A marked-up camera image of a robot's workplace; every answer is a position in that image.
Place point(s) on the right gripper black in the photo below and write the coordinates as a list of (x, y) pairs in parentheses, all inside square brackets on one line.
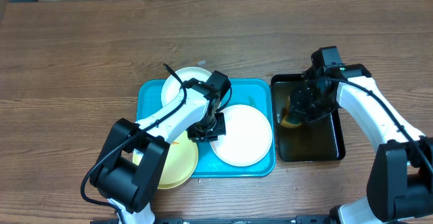
[(300, 108)]

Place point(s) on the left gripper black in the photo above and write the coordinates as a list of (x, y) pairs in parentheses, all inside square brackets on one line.
[(197, 137)]

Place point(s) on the green yellow sponge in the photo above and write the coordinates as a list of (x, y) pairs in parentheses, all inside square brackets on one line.
[(289, 116)]

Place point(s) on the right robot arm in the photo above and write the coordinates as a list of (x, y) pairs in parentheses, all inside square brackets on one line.
[(400, 182)]

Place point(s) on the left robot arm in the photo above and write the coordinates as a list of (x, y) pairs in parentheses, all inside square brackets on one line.
[(130, 164)]

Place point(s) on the black water tray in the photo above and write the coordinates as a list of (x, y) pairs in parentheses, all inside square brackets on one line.
[(319, 140)]

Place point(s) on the teal plastic tray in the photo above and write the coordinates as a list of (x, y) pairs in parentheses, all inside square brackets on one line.
[(251, 92)]

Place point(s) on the yellow plate with stain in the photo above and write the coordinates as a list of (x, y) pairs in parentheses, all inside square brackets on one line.
[(181, 162)]

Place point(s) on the white plate with long stain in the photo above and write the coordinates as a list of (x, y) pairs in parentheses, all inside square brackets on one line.
[(172, 86)]

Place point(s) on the small tape scrap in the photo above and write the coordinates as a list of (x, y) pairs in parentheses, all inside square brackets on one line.
[(201, 62)]

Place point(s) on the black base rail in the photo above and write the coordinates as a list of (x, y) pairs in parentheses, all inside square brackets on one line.
[(300, 219)]

